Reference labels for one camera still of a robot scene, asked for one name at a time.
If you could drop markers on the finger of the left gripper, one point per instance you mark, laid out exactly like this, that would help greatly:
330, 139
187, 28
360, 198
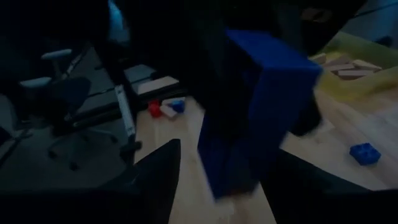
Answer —
306, 119

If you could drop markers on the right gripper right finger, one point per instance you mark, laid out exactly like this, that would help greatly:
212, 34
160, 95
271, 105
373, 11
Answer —
326, 205

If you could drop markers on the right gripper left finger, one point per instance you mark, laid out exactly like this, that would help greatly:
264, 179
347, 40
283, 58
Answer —
109, 205

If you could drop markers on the blue long plastic brick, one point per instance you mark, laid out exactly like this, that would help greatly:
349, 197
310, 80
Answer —
280, 93

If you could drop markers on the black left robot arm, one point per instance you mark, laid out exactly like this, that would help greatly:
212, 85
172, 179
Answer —
174, 46

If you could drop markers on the yellow translucent plastic bin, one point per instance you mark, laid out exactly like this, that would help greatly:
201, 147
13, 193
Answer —
357, 88

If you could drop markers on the small blue plastic brick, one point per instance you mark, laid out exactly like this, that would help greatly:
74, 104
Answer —
178, 105
365, 154

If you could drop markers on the red long plastic brick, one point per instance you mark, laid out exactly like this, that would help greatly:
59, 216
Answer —
154, 109

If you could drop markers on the black office chair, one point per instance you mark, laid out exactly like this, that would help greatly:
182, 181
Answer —
62, 93

